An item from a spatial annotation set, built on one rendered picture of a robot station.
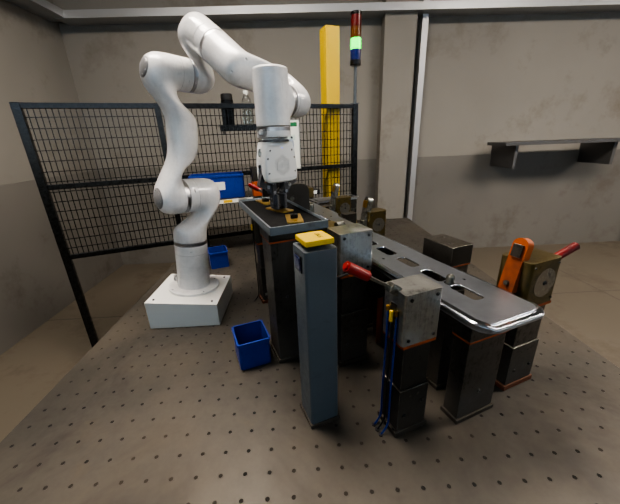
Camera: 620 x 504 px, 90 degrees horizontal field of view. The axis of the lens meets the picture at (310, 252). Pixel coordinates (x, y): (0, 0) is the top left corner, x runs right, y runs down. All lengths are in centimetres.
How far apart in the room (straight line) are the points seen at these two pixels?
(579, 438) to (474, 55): 354
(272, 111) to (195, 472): 80
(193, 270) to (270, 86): 73
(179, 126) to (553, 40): 391
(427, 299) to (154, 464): 67
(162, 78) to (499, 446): 128
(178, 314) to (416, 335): 86
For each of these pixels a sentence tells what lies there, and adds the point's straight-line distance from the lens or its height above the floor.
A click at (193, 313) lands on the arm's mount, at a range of 122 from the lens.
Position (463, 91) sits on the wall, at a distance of 393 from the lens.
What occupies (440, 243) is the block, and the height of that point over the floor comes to 103.
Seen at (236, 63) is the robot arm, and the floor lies 152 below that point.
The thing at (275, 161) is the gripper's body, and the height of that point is 129.
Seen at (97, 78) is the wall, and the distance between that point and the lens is 402.
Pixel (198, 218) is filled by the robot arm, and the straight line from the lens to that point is 122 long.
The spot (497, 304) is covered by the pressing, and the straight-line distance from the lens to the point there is 76.
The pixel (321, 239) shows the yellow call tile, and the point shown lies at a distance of 59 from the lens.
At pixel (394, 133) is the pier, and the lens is 351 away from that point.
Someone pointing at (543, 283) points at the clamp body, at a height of 100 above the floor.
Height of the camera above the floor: 134
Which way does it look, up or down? 20 degrees down
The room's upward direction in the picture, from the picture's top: 2 degrees counter-clockwise
